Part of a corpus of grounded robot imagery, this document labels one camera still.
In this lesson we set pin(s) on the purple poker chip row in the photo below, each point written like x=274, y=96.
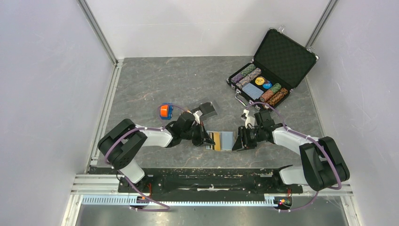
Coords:
x=244, y=81

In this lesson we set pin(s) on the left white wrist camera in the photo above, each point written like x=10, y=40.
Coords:
x=197, y=114

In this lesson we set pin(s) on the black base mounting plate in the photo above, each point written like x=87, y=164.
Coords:
x=212, y=184

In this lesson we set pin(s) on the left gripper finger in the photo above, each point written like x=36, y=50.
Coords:
x=206, y=143
x=206, y=139

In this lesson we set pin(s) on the black poker chip case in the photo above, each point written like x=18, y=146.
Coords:
x=283, y=62

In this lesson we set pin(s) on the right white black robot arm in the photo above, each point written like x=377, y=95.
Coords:
x=322, y=165

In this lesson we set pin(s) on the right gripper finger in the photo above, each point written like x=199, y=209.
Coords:
x=249, y=146
x=238, y=145

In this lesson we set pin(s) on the aluminium frame rail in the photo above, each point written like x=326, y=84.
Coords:
x=93, y=62

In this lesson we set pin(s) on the orange striped credit card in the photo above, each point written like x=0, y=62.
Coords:
x=216, y=137

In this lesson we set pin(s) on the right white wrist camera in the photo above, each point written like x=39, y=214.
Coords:
x=249, y=120

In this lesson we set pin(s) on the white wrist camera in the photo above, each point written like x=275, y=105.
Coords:
x=197, y=114
x=249, y=120

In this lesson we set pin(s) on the green poker chip row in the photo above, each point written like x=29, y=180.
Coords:
x=247, y=70

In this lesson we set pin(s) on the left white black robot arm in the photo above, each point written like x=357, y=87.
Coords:
x=120, y=145

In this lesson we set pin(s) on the blue playing card deck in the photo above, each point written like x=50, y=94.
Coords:
x=252, y=91

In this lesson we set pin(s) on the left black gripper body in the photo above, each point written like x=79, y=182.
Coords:
x=195, y=133

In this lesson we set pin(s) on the yellow dealer chip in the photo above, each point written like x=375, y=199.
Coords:
x=260, y=80

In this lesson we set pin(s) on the blue dealer chip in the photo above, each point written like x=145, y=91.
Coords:
x=267, y=85

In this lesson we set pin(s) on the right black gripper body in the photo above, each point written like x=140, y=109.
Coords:
x=251, y=135

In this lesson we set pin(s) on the orange blue small object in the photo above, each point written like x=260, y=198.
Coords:
x=166, y=111

